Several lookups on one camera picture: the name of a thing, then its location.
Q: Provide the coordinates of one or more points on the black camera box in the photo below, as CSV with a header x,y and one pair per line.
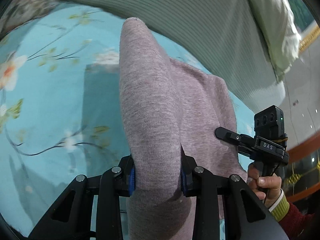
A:
x,y
269,123

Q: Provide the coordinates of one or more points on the white floral pillow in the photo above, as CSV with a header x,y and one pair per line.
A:
x,y
19,12

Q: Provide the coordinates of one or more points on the landscape wall painting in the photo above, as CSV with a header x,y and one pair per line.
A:
x,y
305,24

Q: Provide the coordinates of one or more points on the red sleeve forearm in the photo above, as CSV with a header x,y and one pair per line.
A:
x,y
293,222

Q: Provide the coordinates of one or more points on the pink knit sweater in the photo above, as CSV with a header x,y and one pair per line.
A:
x,y
169,107

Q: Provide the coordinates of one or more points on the person's right hand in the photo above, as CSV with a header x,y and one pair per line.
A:
x,y
267,189

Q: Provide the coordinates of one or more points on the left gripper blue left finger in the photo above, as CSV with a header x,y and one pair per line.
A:
x,y
126,183

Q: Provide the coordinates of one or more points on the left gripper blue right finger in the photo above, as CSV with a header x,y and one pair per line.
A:
x,y
188,165

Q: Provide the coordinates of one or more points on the turquoise floral bed sheet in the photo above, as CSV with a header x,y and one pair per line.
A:
x,y
60,107

